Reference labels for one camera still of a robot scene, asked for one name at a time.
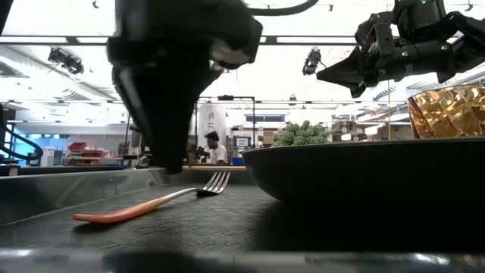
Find computer monitor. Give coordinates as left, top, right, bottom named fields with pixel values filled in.
left=233, top=135, right=252, bottom=149

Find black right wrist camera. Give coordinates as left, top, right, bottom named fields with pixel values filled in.
left=355, top=11, right=397, bottom=58

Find black aluminium table frame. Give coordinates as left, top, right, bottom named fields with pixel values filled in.
left=0, top=162, right=132, bottom=177

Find round black plate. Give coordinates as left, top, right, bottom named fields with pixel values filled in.
left=242, top=136, right=485, bottom=209

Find person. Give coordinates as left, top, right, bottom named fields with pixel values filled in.
left=203, top=130, right=229, bottom=165

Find black overhead mounted fixture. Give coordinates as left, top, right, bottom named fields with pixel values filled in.
left=302, top=47, right=323, bottom=77
left=47, top=47, right=85, bottom=76

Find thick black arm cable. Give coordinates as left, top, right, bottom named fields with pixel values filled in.
left=0, top=104, right=44, bottom=162

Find black rectangular serving tray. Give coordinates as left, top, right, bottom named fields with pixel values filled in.
left=0, top=166, right=485, bottom=273

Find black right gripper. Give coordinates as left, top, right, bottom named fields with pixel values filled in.
left=316, top=38, right=456, bottom=99

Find amber faceted glass cup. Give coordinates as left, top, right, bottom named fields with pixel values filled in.
left=406, top=83, right=485, bottom=140

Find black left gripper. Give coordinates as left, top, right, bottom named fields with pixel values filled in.
left=106, top=0, right=264, bottom=174

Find red storage bins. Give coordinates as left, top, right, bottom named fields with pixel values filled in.
left=67, top=141, right=107, bottom=159

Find black overhead frame bar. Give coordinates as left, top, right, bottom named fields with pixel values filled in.
left=0, top=34, right=359, bottom=47

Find green succulent in patterned pot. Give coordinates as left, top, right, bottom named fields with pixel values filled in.
left=273, top=120, right=331, bottom=148

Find orange-handled steel fork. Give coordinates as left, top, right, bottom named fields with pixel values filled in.
left=72, top=171, right=232, bottom=224

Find white cylindrical tank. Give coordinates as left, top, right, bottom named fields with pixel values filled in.
left=197, top=102, right=228, bottom=149

